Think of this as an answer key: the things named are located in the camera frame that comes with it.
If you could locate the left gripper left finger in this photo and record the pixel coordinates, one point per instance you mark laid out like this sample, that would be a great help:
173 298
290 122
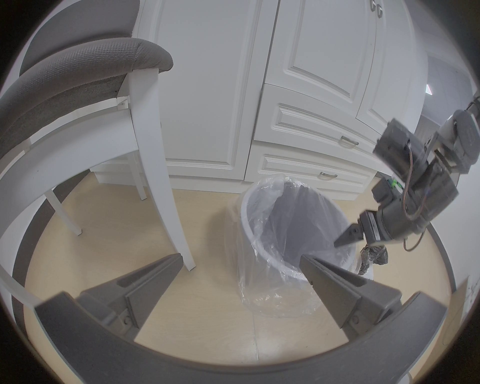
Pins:
112 296

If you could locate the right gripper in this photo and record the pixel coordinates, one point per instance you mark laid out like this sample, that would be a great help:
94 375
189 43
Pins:
393 221

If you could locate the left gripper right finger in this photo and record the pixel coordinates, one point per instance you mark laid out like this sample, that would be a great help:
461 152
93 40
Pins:
360 300

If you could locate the black and white plastic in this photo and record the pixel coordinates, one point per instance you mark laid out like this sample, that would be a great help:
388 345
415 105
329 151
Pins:
375 255

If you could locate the clear plastic bag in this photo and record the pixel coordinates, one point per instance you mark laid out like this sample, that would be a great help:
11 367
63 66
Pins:
300 210

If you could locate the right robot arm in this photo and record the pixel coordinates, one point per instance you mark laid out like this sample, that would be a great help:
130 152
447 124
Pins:
397 146

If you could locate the white trash bin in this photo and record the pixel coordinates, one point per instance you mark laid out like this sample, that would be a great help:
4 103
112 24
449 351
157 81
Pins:
249 221

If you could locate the white wardrobe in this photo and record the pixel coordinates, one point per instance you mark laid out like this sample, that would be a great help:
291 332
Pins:
318 56

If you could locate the white chair with grey cushions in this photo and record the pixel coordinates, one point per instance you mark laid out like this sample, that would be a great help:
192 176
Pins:
93 60

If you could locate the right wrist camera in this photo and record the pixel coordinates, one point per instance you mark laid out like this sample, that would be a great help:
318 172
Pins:
384 191

